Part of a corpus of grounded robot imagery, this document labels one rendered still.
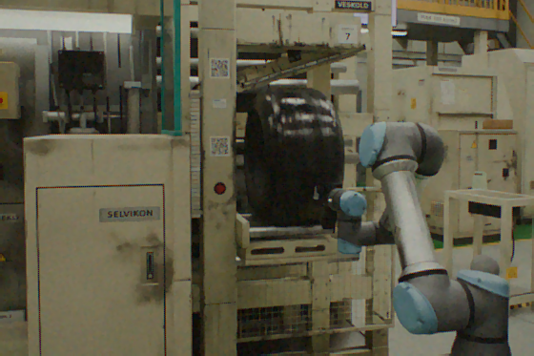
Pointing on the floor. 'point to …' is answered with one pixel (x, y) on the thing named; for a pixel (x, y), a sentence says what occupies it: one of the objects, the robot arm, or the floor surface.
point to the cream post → (211, 11)
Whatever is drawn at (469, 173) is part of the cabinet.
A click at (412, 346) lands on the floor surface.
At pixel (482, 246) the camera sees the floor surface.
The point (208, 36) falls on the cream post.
